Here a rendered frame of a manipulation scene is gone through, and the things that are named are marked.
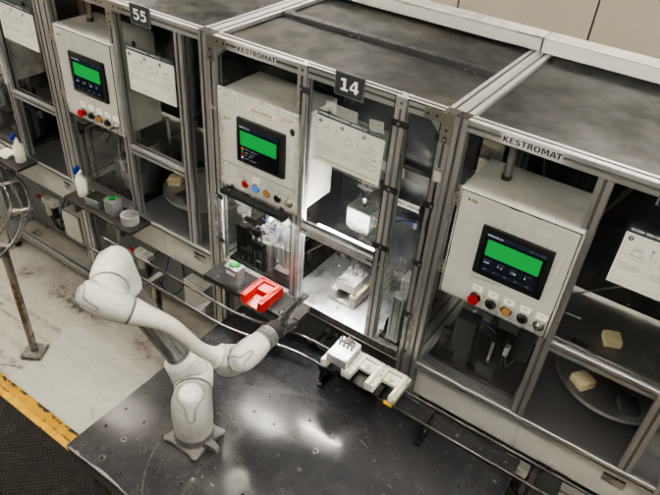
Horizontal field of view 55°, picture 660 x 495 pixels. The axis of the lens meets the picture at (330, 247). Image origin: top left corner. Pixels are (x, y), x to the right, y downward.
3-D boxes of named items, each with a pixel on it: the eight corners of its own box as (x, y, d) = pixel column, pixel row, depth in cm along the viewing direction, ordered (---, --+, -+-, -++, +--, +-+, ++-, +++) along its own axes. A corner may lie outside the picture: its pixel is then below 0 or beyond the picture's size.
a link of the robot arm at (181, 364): (184, 409, 262) (187, 368, 279) (220, 396, 260) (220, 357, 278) (76, 283, 215) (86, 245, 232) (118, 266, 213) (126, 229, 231)
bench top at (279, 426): (67, 451, 252) (65, 445, 250) (243, 309, 324) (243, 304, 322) (388, 713, 189) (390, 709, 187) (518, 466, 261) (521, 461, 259)
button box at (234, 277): (224, 284, 298) (223, 264, 291) (235, 275, 304) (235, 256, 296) (237, 291, 295) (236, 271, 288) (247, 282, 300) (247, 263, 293)
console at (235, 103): (216, 184, 282) (212, 86, 255) (257, 160, 302) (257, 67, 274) (291, 219, 265) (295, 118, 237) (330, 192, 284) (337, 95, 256)
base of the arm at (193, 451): (201, 468, 246) (201, 460, 242) (161, 439, 255) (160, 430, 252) (233, 437, 258) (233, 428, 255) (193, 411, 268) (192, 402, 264)
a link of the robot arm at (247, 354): (258, 326, 237) (243, 336, 247) (231, 350, 226) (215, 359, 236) (276, 349, 237) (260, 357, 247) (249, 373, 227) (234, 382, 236)
